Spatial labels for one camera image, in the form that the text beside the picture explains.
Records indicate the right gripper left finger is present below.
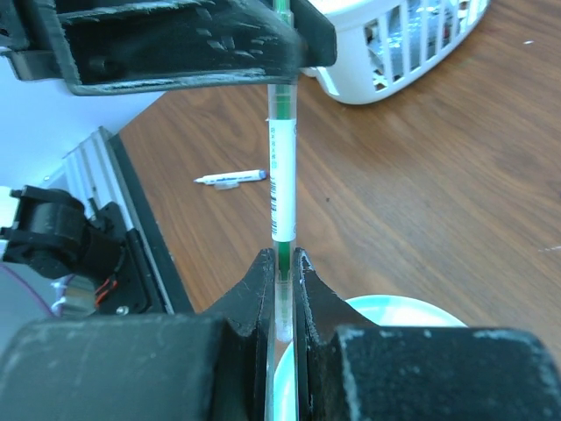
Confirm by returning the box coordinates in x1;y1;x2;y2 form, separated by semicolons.
1;249;275;420

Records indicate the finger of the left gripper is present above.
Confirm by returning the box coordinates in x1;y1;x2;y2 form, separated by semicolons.
25;1;337;68
1;12;302;96

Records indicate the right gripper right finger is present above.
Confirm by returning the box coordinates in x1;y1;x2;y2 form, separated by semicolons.
293;248;560;420

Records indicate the clear pen cap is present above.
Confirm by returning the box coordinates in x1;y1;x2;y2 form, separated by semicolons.
214;182;239;191

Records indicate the silver white pen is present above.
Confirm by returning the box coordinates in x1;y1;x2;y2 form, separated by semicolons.
194;168;267;185

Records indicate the white plastic dish basket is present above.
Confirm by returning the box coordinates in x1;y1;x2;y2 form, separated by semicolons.
302;0;489;105

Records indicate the blue and cream plate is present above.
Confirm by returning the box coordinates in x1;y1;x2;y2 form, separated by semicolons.
266;294;470;421

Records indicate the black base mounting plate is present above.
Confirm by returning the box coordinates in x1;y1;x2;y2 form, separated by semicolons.
106;134;195;314

